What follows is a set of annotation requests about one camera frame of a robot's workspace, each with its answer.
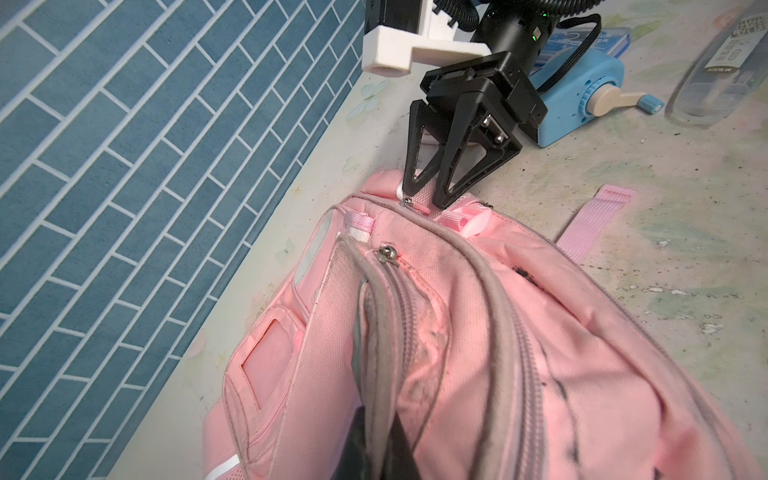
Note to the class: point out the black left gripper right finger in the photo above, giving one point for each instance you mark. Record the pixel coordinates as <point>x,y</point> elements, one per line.
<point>402,465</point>

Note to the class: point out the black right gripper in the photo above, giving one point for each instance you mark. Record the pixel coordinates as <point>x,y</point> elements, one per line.
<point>467,126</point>

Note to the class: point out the pink student backpack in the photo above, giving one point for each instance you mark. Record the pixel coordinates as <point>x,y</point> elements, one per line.
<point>501,356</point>

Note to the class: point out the clear plastic pencil case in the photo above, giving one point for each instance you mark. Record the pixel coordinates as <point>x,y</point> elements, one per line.
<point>728,72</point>

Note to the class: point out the light blue pencil sharpener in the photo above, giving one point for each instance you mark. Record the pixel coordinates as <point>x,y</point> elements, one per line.
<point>591,89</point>

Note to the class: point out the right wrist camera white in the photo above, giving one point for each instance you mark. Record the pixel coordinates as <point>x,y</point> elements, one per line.
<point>400,33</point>

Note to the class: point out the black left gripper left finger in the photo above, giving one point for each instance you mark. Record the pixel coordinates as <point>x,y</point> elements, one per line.
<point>353,463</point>

